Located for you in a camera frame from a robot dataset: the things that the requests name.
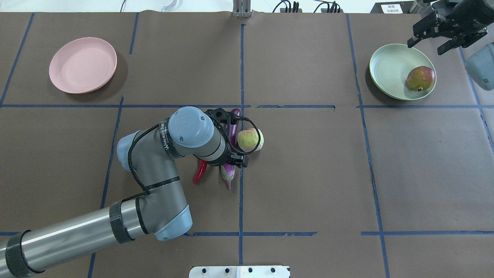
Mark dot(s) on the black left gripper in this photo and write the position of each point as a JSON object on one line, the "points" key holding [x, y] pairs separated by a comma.
{"points": [[238, 160]]}

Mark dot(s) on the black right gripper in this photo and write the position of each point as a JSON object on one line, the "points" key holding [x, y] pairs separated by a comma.
{"points": [[471, 14]]}

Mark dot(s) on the pale green peach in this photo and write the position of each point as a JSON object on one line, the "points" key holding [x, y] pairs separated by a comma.
{"points": [[248, 139]]}

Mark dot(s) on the red chili pepper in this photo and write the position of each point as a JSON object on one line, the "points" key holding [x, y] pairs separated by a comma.
{"points": [[202, 166]]}

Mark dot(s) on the purple eggplant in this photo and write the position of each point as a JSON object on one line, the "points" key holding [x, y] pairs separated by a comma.
{"points": [[227, 171]]}

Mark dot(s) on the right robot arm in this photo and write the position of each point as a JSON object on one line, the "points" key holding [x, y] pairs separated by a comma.
{"points": [[480, 66]]}

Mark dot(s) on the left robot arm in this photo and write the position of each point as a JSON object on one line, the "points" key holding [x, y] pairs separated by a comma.
{"points": [[161, 207]]}

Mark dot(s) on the green plate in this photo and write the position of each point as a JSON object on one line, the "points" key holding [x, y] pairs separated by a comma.
{"points": [[390, 66]]}

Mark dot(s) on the pink plate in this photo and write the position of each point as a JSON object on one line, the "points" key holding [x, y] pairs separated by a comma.
{"points": [[83, 65]]}

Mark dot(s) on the aluminium frame post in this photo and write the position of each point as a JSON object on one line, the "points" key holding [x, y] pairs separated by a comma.
{"points": [[242, 8]]}

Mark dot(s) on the white metal base plate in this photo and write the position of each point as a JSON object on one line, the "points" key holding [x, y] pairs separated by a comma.
{"points": [[256, 271]]}

